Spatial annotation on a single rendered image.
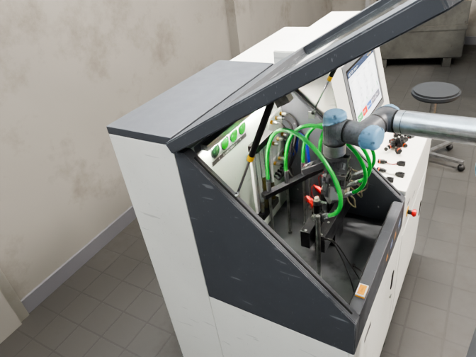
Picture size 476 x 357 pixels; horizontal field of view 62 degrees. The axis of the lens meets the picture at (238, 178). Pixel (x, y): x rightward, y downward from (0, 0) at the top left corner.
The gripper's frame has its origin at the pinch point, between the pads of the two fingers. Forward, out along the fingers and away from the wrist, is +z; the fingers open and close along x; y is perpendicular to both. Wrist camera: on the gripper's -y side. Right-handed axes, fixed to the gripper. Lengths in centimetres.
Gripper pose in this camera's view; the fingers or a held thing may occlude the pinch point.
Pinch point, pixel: (328, 200)
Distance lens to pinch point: 149.8
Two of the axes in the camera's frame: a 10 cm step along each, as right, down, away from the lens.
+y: 8.5, 1.9, -4.9
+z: 1.2, 8.3, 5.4
